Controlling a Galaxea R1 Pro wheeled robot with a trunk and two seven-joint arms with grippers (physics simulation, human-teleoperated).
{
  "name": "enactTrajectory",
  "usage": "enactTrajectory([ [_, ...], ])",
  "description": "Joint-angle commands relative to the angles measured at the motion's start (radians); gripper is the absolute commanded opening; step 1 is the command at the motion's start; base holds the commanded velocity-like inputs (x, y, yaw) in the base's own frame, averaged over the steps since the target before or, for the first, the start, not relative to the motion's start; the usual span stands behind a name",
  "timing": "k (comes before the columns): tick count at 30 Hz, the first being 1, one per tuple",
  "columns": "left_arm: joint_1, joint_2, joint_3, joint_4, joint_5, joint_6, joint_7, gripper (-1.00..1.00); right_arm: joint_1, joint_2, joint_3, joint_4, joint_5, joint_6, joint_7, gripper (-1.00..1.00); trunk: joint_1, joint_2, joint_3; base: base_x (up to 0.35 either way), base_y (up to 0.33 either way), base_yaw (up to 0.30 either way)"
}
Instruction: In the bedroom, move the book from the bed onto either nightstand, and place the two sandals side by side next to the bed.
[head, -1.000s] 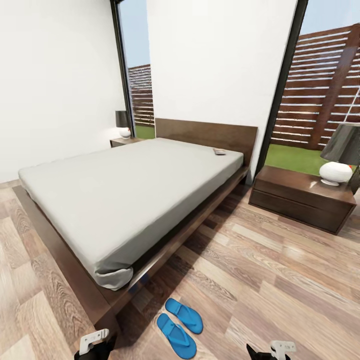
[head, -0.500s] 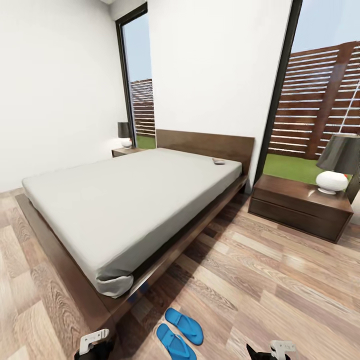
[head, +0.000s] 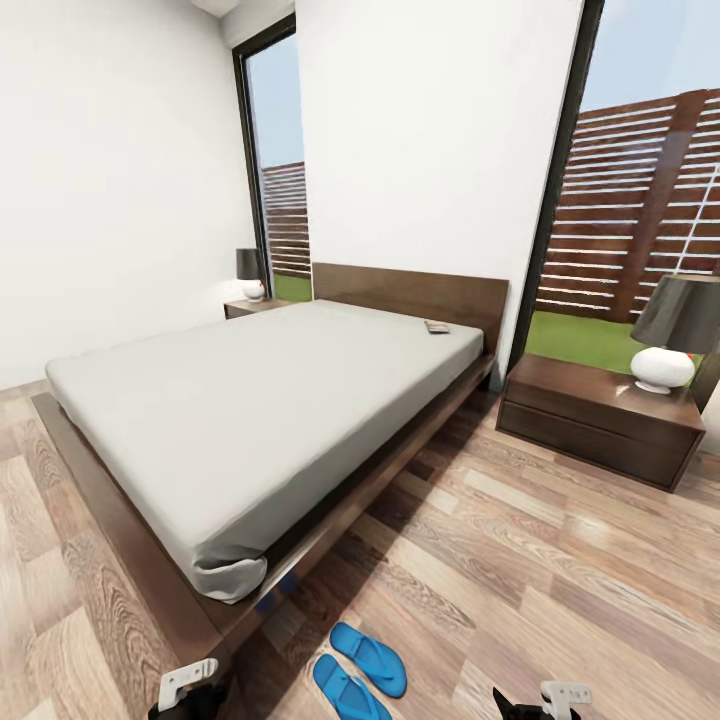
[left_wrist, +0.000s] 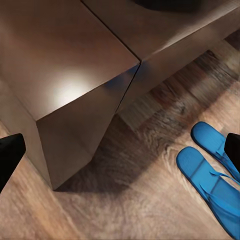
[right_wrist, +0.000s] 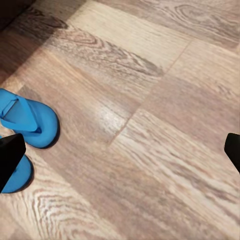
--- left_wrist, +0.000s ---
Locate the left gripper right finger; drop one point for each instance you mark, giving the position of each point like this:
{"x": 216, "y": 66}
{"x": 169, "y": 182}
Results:
{"x": 232, "y": 149}

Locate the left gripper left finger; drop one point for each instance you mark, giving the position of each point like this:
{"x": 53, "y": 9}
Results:
{"x": 12, "y": 149}

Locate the bed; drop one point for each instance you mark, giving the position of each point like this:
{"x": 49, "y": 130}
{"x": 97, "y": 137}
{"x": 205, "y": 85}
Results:
{"x": 68, "y": 66}

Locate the sandal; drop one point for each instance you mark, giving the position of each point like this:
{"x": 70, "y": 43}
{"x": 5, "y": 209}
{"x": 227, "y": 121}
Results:
{"x": 211, "y": 140}
{"x": 222, "y": 198}

